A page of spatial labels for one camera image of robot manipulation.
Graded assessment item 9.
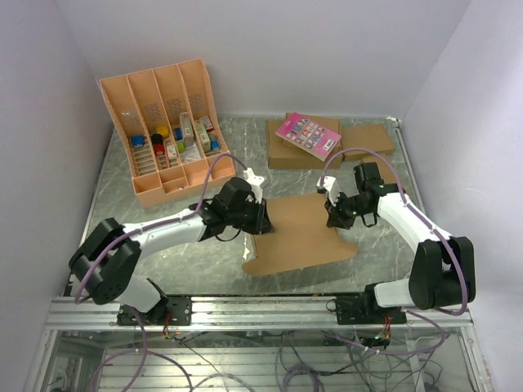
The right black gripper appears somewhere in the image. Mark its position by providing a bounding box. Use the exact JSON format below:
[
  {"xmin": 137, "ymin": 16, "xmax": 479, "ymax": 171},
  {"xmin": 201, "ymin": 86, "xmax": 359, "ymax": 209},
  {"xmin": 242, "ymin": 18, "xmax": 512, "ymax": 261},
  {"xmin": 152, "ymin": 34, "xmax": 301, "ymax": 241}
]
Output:
[{"xmin": 324, "ymin": 189, "xmax": 371, "ymax": 230}]

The peach plastic file organizer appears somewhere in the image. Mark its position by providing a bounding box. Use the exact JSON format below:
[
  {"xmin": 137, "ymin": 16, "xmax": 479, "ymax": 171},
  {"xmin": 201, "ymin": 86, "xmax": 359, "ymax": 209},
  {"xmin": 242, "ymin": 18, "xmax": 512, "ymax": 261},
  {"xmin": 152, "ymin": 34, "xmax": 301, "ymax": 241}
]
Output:
[{"xmin": 99, "ymin": 59, "xmax": 235, "ymax": 207}]

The purple cable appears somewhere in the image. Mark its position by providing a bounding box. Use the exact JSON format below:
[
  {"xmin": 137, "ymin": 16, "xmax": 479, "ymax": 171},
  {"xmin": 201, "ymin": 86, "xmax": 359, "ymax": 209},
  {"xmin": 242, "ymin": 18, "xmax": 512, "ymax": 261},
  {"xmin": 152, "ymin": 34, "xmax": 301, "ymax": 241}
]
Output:
[
  {"xmin": 74, "ymin": 153, "xmax": 250, "ymax": 389},
  {"xmin": 318, "ymin": 146, "xmax": 469, "ymax": 356}
]

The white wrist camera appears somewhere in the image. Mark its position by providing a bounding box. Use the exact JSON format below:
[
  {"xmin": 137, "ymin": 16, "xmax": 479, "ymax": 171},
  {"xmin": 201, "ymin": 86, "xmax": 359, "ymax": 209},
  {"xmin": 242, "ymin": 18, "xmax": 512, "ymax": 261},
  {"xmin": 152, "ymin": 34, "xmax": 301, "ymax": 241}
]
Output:
[
  {"xmin": 243, "ymin": 167, "xmax": 265, "ymax": 204},
  {"xmin": 316, "ymin": 176, "xmax": 340, "ymax": 207}
]

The folded cardboard box middle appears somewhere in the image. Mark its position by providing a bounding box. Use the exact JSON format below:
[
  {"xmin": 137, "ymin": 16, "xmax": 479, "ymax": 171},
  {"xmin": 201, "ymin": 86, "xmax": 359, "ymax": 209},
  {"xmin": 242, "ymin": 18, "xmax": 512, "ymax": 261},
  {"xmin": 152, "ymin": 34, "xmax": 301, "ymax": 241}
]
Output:
[{"xmin": 341, "ymin": 124, "xmax": 396, "ymax": 155}]

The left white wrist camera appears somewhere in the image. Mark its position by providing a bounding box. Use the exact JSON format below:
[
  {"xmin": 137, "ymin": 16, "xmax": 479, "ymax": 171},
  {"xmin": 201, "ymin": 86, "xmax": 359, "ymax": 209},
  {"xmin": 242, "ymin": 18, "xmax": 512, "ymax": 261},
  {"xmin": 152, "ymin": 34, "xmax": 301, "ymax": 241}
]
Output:
[{"xmin": 243, "ymin": 167, "xmax": 265, "ymax": 204}]

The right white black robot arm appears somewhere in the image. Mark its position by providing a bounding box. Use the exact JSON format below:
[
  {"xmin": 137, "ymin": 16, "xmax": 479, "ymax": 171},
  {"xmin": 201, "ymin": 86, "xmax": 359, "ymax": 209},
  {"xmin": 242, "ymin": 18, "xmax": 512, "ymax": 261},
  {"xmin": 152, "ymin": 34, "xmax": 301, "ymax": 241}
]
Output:
[{"xmin": 317, "ymin": 163, "xmax": 476, "ymax": 323}]

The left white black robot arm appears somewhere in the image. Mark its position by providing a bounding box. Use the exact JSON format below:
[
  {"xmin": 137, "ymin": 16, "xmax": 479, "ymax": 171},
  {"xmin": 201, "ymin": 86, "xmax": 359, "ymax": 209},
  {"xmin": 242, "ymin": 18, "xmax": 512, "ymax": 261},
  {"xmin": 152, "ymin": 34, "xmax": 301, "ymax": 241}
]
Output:
[{"xmin": 69, "ymin": 169, "xmax": 274, "ymax": 325}]

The green white small carton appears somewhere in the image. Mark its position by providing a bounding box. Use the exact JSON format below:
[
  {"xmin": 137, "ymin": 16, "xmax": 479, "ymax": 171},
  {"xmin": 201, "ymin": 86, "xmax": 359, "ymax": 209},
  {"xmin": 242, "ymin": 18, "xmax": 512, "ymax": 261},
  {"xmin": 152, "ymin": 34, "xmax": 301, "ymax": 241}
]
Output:
[{"xmin": 194, "ymin": 120, "xmax": 211, "ymax": 153}]

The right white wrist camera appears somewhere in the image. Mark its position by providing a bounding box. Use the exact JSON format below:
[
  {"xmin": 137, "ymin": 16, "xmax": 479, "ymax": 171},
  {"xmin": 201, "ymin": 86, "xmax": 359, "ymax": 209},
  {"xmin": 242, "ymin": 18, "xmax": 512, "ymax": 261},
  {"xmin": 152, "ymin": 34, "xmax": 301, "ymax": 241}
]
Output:
[{"xmin": 316, "ymin": 176, "xmax": 340, "ymax": 207}]

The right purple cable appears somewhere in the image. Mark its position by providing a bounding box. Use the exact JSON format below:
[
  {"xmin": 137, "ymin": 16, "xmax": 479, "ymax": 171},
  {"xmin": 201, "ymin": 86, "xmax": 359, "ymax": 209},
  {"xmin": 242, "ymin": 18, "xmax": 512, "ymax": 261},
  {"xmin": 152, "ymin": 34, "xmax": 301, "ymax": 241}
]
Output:
[{"xmin": 318, "ymin": 146, "xmax": 469, "ymax": 356}]

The pink paperback book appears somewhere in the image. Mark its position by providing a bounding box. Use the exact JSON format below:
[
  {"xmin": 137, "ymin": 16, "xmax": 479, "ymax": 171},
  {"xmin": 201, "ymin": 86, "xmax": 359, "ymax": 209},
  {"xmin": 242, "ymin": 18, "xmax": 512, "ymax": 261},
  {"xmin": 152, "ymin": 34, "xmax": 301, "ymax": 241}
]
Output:
[{"xmin": 275, "ymin": 112, "xmax": 342, "ymax": 162}]

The small folded cardboard box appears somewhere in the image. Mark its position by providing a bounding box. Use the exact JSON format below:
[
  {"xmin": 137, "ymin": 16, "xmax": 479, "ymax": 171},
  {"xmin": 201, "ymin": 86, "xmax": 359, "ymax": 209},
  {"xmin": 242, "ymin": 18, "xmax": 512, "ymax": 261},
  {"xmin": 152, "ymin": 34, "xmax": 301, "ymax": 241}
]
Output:
[{"xmin": 360, "ymin": 156, "xmax": 396, "ymax": 184}]

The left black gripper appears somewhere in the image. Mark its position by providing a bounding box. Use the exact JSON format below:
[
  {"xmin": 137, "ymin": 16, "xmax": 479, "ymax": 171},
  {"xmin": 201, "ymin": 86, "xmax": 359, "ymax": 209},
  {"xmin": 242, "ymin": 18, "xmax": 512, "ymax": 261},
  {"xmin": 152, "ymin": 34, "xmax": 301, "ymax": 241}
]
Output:
[{"xmin": 226, "ymin": 194, "xmax": 274, "ymax": 235}]

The folded cardboard box under book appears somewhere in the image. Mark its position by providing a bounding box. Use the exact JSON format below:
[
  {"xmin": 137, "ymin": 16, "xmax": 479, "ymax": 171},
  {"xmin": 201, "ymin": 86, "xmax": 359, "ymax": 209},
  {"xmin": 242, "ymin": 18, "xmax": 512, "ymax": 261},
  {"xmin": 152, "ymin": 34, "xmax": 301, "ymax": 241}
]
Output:
[{"xmin": 266, "ymin": 115, "xmax": 343, "ymax": 170}]

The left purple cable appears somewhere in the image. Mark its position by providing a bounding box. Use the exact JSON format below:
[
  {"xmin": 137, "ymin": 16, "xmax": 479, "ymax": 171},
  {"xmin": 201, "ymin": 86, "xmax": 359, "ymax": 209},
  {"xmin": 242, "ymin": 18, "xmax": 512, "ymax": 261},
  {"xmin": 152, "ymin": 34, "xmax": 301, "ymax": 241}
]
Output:
[{"xmin": 74, "ymin": 153, "xmax": 250, "ymax": 389}]

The large cardboard box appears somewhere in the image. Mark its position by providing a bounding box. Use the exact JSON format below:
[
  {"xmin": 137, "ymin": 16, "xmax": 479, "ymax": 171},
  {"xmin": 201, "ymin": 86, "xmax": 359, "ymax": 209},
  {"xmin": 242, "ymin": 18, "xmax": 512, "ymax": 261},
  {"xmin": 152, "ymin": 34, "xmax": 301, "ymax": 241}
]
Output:
[{"xmin": 242, "ymin": 193, "xmax": 358, "ymax": 276}]

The aluminium mounting rail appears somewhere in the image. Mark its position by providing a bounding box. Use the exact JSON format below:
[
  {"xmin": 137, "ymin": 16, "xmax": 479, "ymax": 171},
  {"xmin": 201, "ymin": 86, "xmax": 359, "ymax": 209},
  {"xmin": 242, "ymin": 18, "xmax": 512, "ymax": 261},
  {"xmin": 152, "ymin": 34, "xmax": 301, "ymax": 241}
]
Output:
[{"xmin": 47, "ymin": 294, "xmax": 475, "ymax": 332}]

